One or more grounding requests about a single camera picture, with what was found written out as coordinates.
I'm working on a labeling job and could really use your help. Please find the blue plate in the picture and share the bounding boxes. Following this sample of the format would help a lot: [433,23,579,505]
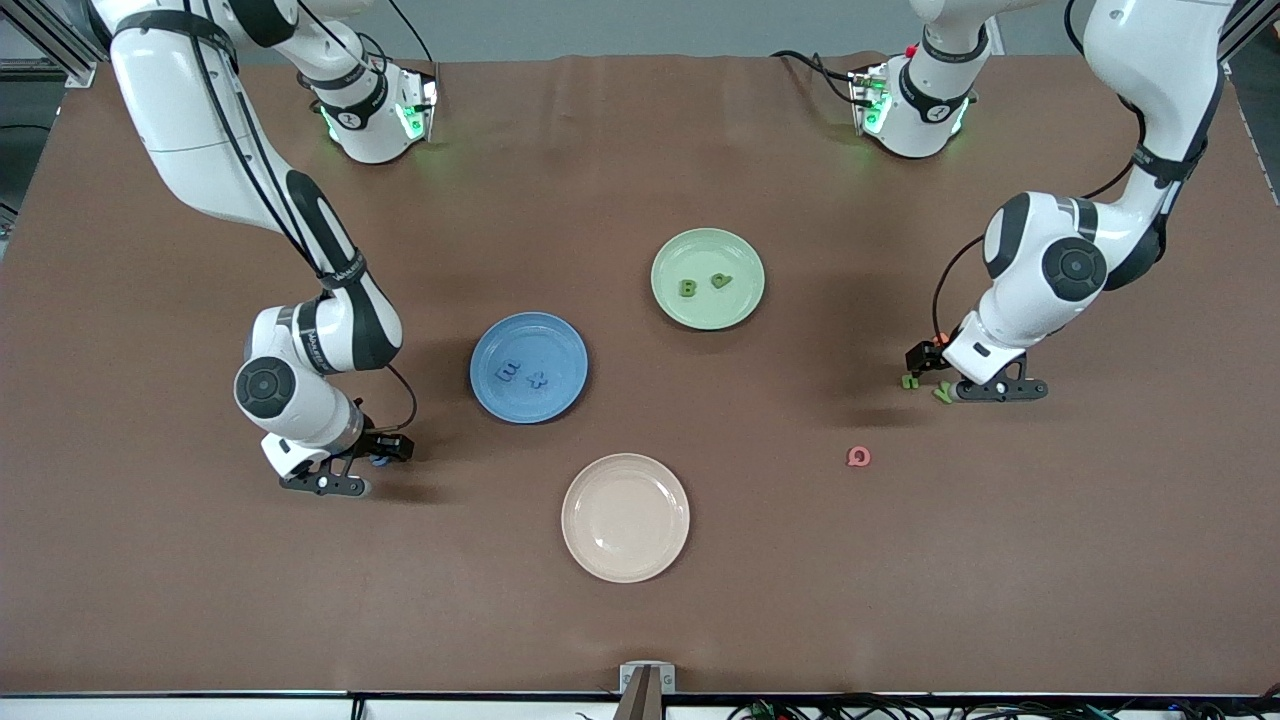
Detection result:
[469,311,590,425]

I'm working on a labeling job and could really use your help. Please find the brown table mat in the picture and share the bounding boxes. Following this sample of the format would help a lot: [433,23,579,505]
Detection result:
[0,52,1280,698]

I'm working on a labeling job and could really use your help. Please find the beige plate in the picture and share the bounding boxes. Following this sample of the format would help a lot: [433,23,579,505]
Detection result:
[561,453,692,585]

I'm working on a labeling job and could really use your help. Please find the green plate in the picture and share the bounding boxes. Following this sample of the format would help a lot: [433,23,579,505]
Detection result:
[650,227,767,332]

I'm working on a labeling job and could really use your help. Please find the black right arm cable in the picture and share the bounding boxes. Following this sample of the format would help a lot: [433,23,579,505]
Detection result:
[185,0,419,435]

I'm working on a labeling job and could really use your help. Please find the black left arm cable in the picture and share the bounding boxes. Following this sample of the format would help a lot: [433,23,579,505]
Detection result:
[932,0,1146,346]

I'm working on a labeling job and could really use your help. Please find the white table edge rail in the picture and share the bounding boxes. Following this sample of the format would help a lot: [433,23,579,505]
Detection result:
[0,694,1280,720]

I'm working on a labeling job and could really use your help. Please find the black arm base cable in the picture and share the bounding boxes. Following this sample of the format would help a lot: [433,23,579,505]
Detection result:
[383,0,442,71]
[770,48,871,109]

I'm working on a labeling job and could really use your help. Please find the silver camera mount bracket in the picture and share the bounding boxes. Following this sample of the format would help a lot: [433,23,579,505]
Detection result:
[618,661,678,696]

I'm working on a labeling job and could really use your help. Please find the black cable bundle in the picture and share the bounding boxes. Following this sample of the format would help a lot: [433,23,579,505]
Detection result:
[728,693,1280,720]

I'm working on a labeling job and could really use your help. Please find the grey camera stand pole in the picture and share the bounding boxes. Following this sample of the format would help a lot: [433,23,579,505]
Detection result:
[612,668,666,720]

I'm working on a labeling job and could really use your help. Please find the aluminium frame profile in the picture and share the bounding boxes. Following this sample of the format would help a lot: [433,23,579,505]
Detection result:
[0,0,101,89]
[1222,0,1280,61]

